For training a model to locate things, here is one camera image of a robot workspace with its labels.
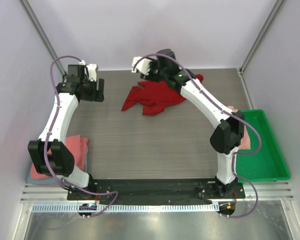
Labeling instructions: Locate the red t shirt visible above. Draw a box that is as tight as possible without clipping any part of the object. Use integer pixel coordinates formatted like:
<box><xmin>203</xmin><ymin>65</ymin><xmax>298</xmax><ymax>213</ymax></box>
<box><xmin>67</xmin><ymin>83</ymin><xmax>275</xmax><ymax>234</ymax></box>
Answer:
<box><xmin>120</xmin><ymin>73</ymin><xmax>205</xmax><ymax>117</ymax></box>

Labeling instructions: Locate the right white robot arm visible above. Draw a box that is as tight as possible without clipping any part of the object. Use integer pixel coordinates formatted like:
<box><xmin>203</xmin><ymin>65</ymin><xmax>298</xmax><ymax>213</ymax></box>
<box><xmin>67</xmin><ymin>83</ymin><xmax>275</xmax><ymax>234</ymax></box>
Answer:
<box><xmin>131</xmin><ymin>48</ymin><xmax>245</xmax><ymax>198</ymax></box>

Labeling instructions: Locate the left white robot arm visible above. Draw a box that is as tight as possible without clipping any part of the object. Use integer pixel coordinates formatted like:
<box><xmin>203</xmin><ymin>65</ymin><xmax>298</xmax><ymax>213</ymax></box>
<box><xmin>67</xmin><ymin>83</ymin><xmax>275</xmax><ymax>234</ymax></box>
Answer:
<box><xmin>27</xmin><ymin>61</ymin><xmax>105</xmax><ymax>200</ymax></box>

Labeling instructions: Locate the folded pink t shirt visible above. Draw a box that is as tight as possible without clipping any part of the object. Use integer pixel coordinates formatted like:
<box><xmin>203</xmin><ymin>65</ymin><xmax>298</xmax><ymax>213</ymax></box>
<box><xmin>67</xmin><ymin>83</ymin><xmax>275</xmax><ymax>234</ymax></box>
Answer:
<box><xmin>29</xmin><ymin>135</ymin><xmax>89</xmax><ymax>181</ymax></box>

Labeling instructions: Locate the pink t shirt in tray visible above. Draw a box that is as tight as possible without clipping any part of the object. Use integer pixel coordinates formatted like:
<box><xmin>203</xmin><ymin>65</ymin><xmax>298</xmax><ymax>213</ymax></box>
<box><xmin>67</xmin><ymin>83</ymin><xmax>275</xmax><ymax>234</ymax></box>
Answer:
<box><xmin>225</xmin><ymin>104</ymin><xmax>252</xmax><ymax>151</ymax></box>

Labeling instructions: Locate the green plastic tray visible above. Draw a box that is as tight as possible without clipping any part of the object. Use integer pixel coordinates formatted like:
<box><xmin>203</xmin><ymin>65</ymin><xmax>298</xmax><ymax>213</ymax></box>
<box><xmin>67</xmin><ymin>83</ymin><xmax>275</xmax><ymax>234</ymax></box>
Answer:
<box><xmin>236</xmin><ymin>109</ymin><xmax>291</xmax><ymax>182</ymax></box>

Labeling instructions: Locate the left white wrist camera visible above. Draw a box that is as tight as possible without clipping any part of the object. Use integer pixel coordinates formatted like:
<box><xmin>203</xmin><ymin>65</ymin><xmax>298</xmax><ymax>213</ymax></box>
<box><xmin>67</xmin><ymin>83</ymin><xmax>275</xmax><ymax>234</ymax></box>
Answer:
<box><xmin>79</xmin><ymin>60</ymin><xmax>99</xmax><ymax>82</ymax></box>

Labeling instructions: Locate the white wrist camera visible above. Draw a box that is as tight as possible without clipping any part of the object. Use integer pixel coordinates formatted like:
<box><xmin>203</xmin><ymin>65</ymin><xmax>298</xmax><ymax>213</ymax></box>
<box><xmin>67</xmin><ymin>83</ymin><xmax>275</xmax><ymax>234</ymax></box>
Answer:
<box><xmin>79</xmin><ymin>60</ymin><xmax>99</xmax><ymax>82</ymax></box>
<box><xmin>131</xmin><ymin>56</ymin><xmax>155</xmax><ymax>76</ymax></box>

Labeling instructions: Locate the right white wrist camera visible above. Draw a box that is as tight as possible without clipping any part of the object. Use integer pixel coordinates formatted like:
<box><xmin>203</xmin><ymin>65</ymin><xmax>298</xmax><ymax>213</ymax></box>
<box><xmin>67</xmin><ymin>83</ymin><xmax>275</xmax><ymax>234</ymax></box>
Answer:
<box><xmin>131</xmin><ymin>56</ymin><xmax>155</xmax><ymax>76</ymax></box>

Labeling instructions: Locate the left aluminium frame post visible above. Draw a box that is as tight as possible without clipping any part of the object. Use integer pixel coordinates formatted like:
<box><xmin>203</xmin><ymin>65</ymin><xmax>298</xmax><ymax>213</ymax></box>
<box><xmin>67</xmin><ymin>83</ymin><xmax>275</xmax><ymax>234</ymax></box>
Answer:
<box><xmin>18</xmin><ymin>0</ymin><xmax>58</xmax><ymax>60</ymax></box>

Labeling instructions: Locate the aluminium frame post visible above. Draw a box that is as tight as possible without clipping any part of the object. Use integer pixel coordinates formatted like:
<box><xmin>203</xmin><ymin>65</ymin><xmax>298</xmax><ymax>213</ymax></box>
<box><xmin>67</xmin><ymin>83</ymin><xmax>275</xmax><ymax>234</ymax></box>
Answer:
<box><xmin>238</xmin><ymin>0</ymin><xmax>286</xmax><ymax>75</ymax></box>
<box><xmin>18</xmin><ymin>0</ymin><xmax>58</xmax><ymax>60</ymax></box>

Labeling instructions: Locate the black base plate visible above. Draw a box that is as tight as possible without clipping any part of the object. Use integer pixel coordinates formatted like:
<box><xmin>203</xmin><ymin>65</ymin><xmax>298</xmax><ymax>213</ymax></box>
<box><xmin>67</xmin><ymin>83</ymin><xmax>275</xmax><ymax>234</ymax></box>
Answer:
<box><xmin>66</xmin><ymin>177</ymin><xmax>246</xmax><ymax>201</ymax></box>

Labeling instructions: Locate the aluminium front rail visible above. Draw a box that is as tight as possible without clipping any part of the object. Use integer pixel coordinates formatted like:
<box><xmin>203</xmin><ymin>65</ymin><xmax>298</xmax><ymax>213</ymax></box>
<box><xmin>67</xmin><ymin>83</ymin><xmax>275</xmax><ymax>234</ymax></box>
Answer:
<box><xmin>20</xmin><ymin>181</ymin><xmax>294</xmax><ymax>203</ymax></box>

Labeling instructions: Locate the perforated white cable duct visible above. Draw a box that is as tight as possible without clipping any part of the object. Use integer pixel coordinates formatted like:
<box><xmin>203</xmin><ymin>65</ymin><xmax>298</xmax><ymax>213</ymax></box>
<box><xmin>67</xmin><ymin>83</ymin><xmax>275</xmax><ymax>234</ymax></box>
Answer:
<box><xmin>32</xmin><ymin>202</ymin><xmax>220</xmax><ymax>213</ymax></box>

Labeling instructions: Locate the right aluminium frame post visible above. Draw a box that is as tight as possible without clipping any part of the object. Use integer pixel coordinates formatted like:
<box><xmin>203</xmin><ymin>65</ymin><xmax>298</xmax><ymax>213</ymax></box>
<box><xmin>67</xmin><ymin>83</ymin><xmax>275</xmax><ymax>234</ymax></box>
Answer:
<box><xmin>238</xmin><ymin>0</ymin><xmax>286</xmax><ymax>75</ymax></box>

